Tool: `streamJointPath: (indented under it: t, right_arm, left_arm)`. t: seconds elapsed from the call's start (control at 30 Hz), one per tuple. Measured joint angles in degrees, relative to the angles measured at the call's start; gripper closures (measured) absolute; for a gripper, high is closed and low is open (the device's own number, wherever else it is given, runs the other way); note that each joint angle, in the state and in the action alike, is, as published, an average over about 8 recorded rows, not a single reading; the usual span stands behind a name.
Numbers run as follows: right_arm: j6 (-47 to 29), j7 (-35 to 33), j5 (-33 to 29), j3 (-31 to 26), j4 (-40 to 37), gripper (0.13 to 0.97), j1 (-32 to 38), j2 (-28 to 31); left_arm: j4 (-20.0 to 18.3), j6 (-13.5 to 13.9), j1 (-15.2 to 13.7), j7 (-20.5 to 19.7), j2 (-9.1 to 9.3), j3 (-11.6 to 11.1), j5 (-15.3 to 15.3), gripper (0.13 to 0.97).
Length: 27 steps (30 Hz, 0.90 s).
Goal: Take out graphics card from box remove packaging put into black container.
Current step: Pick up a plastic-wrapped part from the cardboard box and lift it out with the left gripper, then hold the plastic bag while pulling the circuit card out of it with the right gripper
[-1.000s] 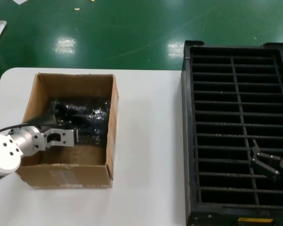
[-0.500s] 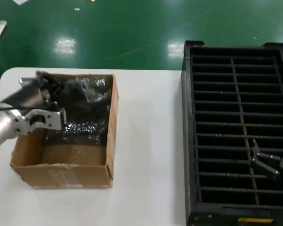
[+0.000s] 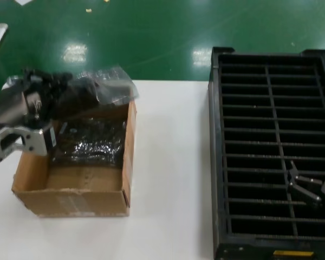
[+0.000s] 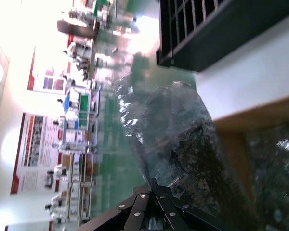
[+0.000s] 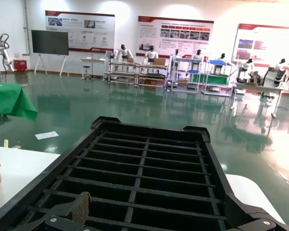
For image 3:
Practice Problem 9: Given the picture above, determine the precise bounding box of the open brown cardboard box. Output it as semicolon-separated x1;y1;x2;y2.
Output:
11;99;138;218

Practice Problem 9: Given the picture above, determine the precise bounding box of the graphics card in antistatic bag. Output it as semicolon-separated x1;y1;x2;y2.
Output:
50;118;128;168

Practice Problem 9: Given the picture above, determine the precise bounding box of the crinkled translucent antistatic bag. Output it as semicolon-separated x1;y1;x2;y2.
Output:
53;64;140;120

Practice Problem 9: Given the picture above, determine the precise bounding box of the black slotted plastic container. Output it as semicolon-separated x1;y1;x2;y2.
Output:
208;46;325;260

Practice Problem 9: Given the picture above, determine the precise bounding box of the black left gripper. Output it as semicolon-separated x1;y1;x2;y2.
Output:
0;69;75;128

